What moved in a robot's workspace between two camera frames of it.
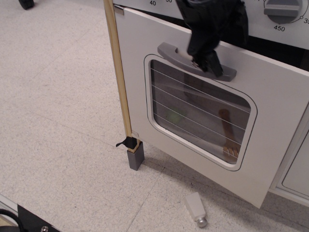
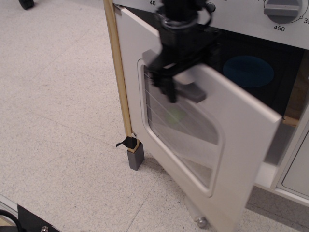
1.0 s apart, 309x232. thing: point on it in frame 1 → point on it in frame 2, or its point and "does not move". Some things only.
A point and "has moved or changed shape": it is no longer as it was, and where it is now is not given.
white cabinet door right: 297,177 does not move
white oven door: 236,130 has moved or changed shape
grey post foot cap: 135,159 does not move
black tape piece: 129,142 does not move
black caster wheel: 27,4 does not move
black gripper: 210,21 → 197,44
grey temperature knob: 283,11 does not move
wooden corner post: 116,47 does not move
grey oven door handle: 169,51 → 189,91
